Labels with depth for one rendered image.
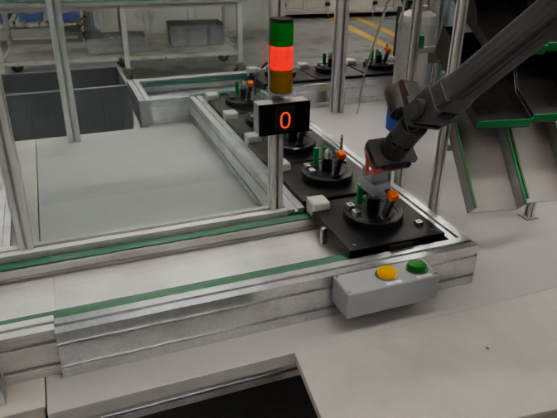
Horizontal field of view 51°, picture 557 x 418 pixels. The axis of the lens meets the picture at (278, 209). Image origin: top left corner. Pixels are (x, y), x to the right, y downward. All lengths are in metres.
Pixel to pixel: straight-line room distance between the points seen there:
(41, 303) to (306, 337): 0.53
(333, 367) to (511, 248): 0.66
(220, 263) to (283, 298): 0.21
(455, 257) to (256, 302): 0.46
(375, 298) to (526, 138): 0.65
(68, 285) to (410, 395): 0.72
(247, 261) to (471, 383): 0.53
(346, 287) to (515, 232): 0.65
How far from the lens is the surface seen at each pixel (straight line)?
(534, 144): 1.62
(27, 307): 1.27
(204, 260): 1.33
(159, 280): 1.28
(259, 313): 1.18
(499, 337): 1.28
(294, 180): 1.58
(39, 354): 1.15
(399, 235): 1.34
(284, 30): 1.27
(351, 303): 1.16
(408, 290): 1.22
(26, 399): 1.15
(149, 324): 1.13
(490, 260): 1.53
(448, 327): 1.28
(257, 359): 1.15
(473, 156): 1.51
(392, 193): 1.30
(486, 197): 1.48
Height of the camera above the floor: 1.62
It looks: 27 degrees down
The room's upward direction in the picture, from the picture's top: 1 degrees clockwise
